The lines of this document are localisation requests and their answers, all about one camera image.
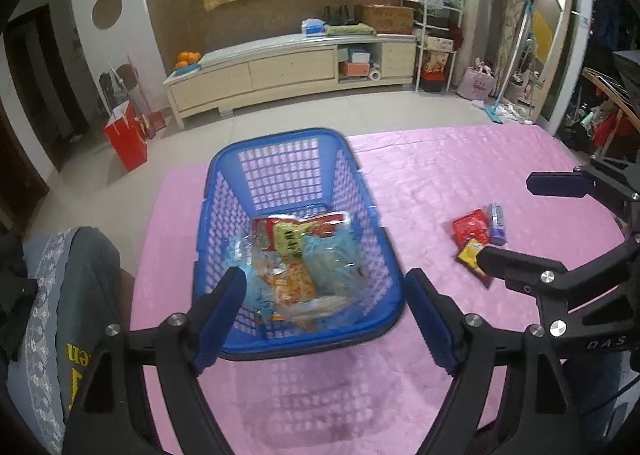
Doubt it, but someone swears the white metal rack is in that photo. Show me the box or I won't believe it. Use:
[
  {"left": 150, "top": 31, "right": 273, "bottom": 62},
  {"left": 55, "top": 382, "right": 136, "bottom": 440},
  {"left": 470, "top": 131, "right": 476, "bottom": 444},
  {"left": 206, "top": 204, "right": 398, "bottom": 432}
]
[{"left": 400, "top": 0, "right": 466, "bottom": 93}]

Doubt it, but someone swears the clothes drying rack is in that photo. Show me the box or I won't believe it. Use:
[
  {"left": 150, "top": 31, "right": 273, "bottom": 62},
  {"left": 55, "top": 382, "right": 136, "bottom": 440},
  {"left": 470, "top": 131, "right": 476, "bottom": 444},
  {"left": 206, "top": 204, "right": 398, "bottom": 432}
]
[{"left": 565, "top": 65, "right": 640, "bottom": 161}]

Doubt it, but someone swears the green cracker packet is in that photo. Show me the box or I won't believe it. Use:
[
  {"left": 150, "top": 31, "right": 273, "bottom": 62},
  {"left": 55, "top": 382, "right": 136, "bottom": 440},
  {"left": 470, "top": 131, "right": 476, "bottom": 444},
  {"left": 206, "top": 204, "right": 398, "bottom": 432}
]
[{"left": 280, "top": 295, "right": 361, "bottom": 331}]

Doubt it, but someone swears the small purple snack packet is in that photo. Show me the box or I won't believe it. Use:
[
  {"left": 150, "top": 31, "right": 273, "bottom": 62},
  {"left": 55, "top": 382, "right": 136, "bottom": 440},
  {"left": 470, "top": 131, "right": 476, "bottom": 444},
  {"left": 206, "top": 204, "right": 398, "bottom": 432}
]
[{"left": 487, "top": 202, "right": 508, "bottom": 246}]

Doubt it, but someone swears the blue handled mop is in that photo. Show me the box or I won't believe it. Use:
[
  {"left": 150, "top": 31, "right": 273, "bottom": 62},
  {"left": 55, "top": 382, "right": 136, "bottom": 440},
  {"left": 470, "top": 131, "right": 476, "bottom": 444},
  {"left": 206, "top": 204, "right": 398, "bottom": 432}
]
[{"left": 482, "top": 0, "right": 536, "bottom": 125}]

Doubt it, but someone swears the pink quilted tablecloth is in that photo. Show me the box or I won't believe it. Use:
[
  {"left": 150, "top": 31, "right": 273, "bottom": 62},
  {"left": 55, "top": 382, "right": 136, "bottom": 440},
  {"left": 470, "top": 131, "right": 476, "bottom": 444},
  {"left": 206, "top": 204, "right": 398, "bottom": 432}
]
[{"left": 127, "top": 124, "right": 631, "bottom": 455}]

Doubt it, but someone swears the beige TV cabinet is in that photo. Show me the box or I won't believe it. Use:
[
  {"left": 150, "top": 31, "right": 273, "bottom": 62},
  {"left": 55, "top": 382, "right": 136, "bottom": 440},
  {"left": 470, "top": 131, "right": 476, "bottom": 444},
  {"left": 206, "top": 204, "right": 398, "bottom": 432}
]
[{"left": 162, "top": 32, "right": 418, "bottom": 130}]

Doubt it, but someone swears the grey patterned cloth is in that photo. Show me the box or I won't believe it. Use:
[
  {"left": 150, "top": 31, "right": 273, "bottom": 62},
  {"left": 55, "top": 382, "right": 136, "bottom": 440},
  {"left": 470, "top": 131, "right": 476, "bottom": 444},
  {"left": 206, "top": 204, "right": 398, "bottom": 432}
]
[{"left": 0, "top": 226, "right": 123, "bottom": 455}]

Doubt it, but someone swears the small yellow snack packet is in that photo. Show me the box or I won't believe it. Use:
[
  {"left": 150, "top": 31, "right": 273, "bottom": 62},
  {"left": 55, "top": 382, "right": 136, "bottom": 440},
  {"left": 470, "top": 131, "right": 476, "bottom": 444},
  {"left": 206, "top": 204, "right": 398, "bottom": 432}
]
[{"left": 455, "top": 237, "right": 495, "bottom": 290}]

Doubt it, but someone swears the orange snack packet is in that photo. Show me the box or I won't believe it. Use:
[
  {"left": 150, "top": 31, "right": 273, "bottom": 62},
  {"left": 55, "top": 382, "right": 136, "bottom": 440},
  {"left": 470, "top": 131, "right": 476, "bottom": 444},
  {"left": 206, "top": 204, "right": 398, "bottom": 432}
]
[{"left": 257, "top": 262, "right": 318, "bottom": 321}]

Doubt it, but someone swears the teal striped snack packet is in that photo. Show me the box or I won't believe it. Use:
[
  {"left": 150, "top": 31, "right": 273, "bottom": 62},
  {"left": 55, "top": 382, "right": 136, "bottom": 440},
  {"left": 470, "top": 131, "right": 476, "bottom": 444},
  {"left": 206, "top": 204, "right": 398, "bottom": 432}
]
[
  {"left": 222, "top": 235, "right": 271, "bottom": 286},
  {"left": 300, "top": 227, "right": 368, "bottom": 298}
]

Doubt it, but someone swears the cardboard box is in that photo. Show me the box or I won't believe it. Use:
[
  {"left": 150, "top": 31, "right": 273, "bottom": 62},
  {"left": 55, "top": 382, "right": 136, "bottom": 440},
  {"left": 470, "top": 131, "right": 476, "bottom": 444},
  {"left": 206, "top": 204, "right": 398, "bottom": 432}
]
[{"left": 361, "top": 4, "right": 416, "bottom": 34}]

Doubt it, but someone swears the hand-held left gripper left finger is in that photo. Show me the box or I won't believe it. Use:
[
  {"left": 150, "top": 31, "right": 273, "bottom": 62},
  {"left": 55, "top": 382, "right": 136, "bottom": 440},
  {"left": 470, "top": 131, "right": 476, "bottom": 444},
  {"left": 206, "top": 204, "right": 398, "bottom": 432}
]
[{"left": 62, "top": 266, "right": 248, "bottom": 455}]

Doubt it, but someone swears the small red snack packet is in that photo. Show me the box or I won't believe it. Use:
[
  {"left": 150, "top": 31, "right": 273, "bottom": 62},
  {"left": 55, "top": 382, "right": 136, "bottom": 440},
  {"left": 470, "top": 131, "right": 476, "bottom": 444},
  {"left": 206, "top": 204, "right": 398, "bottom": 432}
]
[{"left": 452, "top": 208, "right": 491, "bottom": 248}]

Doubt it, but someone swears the red gift box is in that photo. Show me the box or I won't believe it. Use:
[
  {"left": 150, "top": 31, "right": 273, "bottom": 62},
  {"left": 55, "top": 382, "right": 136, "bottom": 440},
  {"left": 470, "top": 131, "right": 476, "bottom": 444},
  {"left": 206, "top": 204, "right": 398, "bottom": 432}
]
[{"left": 420, "top": 51, "right": 451, "bottom": 93}]

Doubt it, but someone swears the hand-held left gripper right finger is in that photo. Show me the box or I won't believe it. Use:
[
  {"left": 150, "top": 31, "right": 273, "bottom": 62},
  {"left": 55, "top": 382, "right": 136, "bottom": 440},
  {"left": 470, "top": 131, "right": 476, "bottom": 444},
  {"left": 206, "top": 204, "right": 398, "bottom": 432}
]
[{"left": 404, "top": 268, "right": 583, "bottom": 455}]

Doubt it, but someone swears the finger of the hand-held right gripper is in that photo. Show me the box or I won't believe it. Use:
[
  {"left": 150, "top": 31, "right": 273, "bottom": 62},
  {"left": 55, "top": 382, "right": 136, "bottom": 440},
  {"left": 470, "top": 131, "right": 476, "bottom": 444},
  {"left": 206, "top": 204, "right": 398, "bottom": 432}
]
[
  {"left": 526, "top": 155, "right": 640, "bottom": 231},
  {"left": 475, "top": 234, "right": 640, "bottom": 336}
]

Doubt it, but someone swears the red paper bag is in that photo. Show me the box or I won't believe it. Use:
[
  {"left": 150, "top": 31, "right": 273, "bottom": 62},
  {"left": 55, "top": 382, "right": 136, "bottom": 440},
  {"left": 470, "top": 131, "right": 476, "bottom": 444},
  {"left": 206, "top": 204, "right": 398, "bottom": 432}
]
[{"left": 104, "top": 100, "right": 149, "bottom": 172}]

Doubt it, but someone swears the pink bag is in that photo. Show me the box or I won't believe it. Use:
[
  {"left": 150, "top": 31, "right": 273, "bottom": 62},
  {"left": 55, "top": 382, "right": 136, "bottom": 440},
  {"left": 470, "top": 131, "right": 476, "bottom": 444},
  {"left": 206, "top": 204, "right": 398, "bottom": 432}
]
[{"left": 457, "top": 62, "right": 498, "bottom": 102}]

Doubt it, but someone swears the green folded cloth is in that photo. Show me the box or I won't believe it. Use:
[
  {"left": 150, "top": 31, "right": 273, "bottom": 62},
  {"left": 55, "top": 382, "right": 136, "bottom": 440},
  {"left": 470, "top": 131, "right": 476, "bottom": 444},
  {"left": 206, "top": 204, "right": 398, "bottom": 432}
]
[{"left": 325, "top": 22, "right": 377, "bottom": 37}]

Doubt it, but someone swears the arched standing mirror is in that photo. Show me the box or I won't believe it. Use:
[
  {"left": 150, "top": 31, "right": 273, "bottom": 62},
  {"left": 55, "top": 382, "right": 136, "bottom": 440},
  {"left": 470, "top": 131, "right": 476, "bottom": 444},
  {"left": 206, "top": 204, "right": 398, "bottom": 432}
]
[{"left": 510, "top": 0, "right": 576, "bottom": 126}]

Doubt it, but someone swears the blue plastic basket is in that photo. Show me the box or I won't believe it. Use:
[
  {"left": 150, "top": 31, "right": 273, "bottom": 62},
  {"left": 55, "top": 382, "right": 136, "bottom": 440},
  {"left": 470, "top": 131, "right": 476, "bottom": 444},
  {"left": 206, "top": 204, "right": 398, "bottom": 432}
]
[{"left": 192, "top": 128, "right": 406, "bottom": 362}]

